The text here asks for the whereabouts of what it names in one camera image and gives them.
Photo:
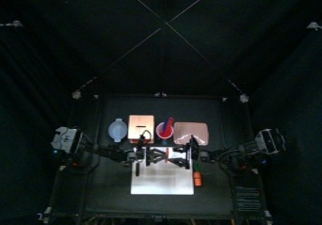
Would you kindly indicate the red toy salmon slice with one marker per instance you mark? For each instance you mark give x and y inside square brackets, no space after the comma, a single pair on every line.
[167,155]

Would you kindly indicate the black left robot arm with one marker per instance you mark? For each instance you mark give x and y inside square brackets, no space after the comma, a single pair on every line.
[100,150]

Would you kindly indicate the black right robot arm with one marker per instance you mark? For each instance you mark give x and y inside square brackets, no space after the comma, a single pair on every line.
[243,148]

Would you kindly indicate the pink plastic tray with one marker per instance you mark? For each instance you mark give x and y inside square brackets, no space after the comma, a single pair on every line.
[190,133]

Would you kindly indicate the red plastic cup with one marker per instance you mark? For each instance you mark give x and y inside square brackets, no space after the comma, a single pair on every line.
[164,133]

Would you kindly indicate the orange toy carrot green top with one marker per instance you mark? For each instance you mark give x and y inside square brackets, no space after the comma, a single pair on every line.
[197,179]

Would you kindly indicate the white cutting board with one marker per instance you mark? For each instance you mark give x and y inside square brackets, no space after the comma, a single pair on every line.
[163,181]

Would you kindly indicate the red measuring spoon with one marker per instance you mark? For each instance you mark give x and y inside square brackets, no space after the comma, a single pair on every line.
[168,125]

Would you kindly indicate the wooden box with red front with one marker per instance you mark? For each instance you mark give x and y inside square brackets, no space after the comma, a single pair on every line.
[140,126]

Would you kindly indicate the pale blue bowl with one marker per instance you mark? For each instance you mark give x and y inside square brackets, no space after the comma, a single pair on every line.
[118,130]

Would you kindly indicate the black sticker with white text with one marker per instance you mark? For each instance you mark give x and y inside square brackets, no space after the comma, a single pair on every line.
[247,200]

